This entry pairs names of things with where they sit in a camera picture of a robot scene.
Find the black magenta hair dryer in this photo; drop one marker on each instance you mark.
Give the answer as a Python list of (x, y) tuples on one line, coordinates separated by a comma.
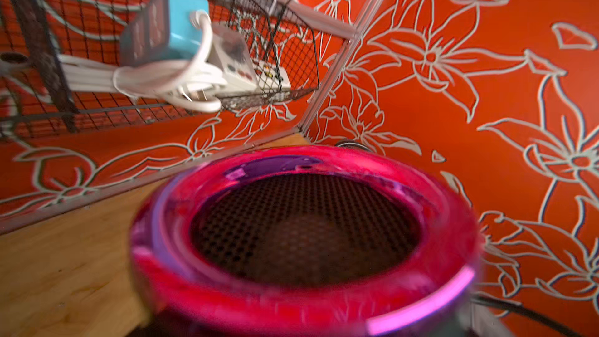
[(305, 241)]

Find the white power strip cube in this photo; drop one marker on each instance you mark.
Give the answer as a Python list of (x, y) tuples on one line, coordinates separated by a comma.
[(270, 77)]

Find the blue white small box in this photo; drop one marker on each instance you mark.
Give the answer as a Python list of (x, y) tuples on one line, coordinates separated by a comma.
[(162, 30)]

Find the black wire wall basket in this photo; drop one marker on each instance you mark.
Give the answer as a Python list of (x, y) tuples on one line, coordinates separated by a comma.
[(38, 101)]

